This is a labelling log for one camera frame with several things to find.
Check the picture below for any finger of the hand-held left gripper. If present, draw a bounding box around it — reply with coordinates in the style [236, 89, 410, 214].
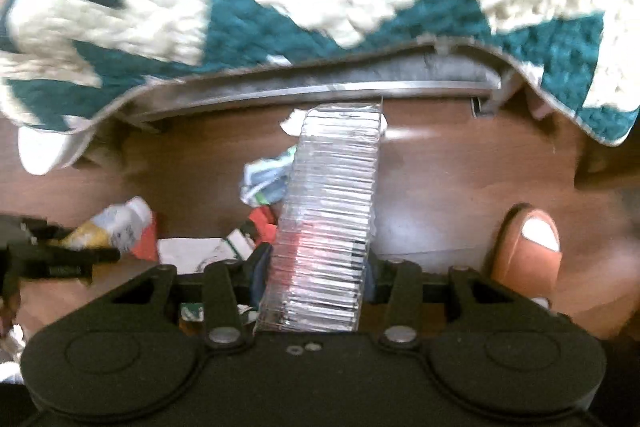
[0, 216, 68, 247]
[9, 246, 122, 284]

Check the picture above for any small white yellow-label bottle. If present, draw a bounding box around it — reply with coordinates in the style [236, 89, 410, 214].
[64, 197, 153, 254]

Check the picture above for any white paper sheet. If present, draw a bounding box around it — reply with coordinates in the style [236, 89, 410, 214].
[157, 237, 253, 270]

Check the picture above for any white cloth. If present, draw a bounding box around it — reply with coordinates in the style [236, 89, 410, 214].
[17, 126, 81, 176]

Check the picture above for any grey metal bed rail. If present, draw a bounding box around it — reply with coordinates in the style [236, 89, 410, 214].
[122, 41, 503, 128]

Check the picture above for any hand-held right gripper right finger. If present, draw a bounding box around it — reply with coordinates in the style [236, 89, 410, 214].
[366, 256, 507, 347]

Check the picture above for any red packet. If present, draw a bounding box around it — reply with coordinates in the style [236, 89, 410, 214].
[247, 206, 277, 242]

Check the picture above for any crumpled green white wrapper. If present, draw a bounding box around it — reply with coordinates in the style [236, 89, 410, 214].
[240, 146, 298, 208]

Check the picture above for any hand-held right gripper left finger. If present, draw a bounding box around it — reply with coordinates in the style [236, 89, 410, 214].
[113, 245, 272, 351]

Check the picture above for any clear ribbed plastic container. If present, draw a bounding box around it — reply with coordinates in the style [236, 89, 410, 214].
[254, 102, 387, 334]

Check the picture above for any person's foot in orange slipper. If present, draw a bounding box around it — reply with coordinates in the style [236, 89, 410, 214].
[489, 203, 562, 310]

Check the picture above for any small white paper scrap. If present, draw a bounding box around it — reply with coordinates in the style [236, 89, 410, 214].
[279, 109, 307, 136]

